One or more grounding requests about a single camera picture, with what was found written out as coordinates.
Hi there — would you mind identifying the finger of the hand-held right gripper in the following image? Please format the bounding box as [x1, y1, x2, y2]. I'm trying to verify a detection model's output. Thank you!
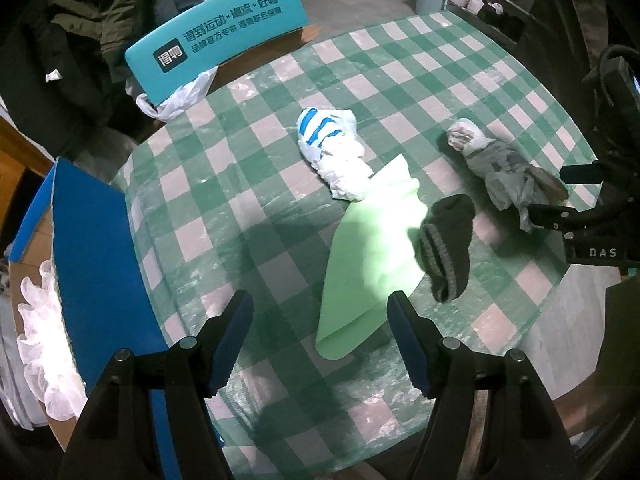
[527, 202, 593, 234]
[559, 160, 608, 186]

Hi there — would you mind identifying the black jacket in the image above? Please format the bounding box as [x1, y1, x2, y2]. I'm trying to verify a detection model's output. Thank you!
[0, 0, 136, 146]

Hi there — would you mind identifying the white blue striped sock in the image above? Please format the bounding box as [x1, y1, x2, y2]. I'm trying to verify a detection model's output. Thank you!
[296, 106, 373, 202]

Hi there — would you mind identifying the blue cardboard box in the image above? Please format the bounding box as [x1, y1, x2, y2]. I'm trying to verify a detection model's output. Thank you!
[7, 157, 183, 480]

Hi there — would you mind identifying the dark grey sock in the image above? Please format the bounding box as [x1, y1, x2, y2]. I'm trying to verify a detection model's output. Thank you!
[417, 194, 477, 303]

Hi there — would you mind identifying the grey white sock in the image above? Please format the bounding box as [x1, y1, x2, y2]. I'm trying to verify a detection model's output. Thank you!
[440, 117, 571, 233]

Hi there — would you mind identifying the white plastic bag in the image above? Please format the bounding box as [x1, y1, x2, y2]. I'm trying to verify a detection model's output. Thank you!
[125, 67, 218, 122]

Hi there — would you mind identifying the teal printed box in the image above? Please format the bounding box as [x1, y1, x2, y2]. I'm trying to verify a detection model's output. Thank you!
[124, 0, 308, 106]

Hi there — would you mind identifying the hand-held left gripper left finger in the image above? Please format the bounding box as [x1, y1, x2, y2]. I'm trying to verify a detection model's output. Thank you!
[57, 290, 255, 480]

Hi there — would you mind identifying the light green sheet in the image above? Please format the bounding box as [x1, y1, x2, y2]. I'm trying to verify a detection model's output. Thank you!
[315, 154, 436, 361]

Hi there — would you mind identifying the olive green jacket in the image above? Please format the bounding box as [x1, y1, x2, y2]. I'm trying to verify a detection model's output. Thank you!
[40, 0, 166, 61]

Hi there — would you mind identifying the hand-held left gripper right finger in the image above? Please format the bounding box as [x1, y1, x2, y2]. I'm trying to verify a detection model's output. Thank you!
[387, 290, 581, 480]

